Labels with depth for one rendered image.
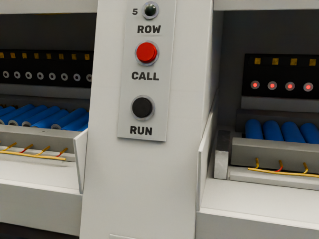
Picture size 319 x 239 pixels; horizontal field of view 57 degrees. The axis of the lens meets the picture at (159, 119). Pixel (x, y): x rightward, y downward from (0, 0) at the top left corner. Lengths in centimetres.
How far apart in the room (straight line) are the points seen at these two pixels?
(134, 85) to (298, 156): 16
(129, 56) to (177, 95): 5
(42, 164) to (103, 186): 9
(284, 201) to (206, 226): 7
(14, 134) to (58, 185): 10
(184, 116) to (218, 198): 7
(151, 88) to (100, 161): 7
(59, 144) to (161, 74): 14
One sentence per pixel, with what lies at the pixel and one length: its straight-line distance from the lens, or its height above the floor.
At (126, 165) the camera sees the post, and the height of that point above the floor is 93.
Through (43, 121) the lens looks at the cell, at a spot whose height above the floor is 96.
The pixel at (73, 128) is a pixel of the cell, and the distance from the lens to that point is 35.
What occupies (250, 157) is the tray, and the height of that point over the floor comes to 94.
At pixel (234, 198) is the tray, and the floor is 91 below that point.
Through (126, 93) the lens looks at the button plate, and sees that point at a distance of 24.
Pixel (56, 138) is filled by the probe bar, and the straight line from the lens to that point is 32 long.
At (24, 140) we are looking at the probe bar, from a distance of 34.
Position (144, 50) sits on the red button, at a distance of 23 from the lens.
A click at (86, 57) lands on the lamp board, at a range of 43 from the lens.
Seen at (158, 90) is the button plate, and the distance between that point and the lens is 23.
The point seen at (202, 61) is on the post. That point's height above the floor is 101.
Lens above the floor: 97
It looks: 1 degrees up
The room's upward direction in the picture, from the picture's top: 4 degrees clockwise
